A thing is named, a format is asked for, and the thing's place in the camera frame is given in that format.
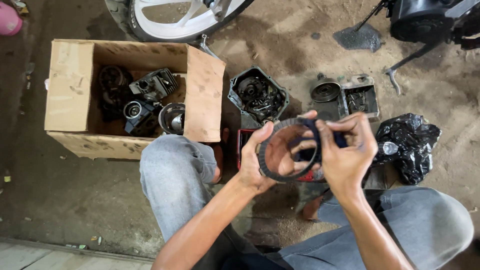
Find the person's right hand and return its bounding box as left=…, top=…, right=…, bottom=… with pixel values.
left=315, top=112, right=379, bottom=199

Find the person's left hand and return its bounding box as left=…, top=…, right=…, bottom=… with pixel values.
left=239, top=110, right=319, bottom=196

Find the dark clutch friction plate ring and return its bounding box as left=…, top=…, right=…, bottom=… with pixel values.
left=258, top=117, right=322, bottom=183

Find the dark blue cloth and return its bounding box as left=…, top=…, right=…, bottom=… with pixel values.
left=289, top=118, right=347, bottom=164

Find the red plastic tray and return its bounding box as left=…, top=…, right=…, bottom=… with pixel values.
left=236, top=128, right=325, bottom=183

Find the clear plastic bottle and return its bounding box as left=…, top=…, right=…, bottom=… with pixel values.
left=378, top=141, right=399, bottom=155

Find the metal tray with bolts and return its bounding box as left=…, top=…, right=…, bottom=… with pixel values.
left=337, top=74, right=380, bottom=122

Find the black plastic bag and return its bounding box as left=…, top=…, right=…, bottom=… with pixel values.
left=375, top=113, right=442, bottom=185

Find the person's right foot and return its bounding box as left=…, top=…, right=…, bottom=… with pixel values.
left=302, top=195, right=325, bottom=222

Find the grey engine cover with parts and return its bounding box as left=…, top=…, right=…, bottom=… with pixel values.
left=228, top=65, right=290, bottom=128

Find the round metal clutch bell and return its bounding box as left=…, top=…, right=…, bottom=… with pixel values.
left=310, top=73, right=342, bottom=103

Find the person's left leg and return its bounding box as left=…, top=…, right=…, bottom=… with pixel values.
left=139, top=134, right=286, bottom=270

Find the person's leg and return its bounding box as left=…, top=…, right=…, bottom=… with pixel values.
left=139, top=134, right=286, bottom=270
left=270, top=186, right=475, bottom=270

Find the brown cardboard box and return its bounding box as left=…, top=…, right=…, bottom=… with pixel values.
left=44, top=38, right=227, bottom=160

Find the shiny round metal housing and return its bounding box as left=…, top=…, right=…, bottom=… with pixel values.
left=158, top=103, right=186, bottom=136

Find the person's right leg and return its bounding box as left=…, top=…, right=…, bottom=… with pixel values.
left=270, top=186, right=475, bottom=270

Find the black motorcycle side stand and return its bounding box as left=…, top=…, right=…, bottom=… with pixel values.
left=383, top=39, right=443, bottom=96

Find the dark cylinder head block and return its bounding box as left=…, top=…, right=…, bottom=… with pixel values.
left=123, top=100, right=162, bottom=137

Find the silver wrench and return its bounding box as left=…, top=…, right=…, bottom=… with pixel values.
left=199, top=34, right=220, bottom=59

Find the finned metal engine cylinder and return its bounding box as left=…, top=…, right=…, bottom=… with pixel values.
left=128, top=68, right=179, bottom=103

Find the black motorcycle engine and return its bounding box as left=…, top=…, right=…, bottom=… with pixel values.
left=386, top=0, right=480, bottom=51

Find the black round engine assembly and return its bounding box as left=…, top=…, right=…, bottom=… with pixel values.
left=98, top=65, right=134, bottom=122

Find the white alloy motorcycle wheel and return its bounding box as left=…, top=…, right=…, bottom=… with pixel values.
left=104, top=0, right=256, bottom=43

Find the pink plastic container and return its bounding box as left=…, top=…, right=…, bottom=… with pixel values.
left=0, top=2, right=23, bottom=36

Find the black motorcycle chain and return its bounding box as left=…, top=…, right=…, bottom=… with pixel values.
left=352, top=0, right=389, bottom=32

